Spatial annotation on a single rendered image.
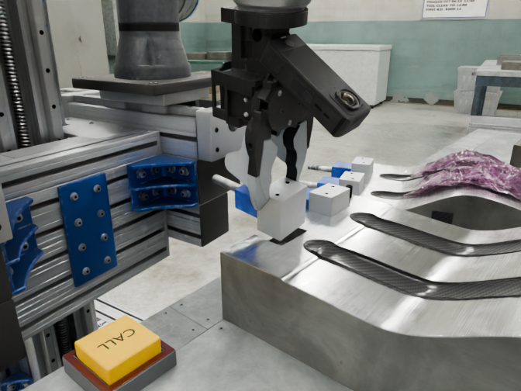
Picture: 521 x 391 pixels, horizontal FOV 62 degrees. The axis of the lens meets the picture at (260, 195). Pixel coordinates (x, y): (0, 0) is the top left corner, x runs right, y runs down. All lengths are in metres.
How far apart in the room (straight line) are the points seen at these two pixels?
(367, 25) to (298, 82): 7.54
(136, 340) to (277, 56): 0.31
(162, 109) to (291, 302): 0.51
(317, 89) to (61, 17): 5.92
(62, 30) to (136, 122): 5.39
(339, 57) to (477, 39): 2.06
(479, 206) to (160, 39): 0.62
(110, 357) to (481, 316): 0.33
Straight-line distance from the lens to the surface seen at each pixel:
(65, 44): 6.26
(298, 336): 0.47
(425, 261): 0.52
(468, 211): 0.72
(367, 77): 7.07
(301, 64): 0.43
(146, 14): 0.87
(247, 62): 0.46
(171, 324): 0.54
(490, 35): 7.67
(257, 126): 0.43
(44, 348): 0.97
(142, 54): 0.87
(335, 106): 0.40
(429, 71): 7.76
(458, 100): 7.10
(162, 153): 0.86
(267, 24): 0.42
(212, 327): 0.53
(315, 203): 0.60
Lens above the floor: 1.12
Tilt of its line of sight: 21 degrees down
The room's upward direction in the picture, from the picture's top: straight up
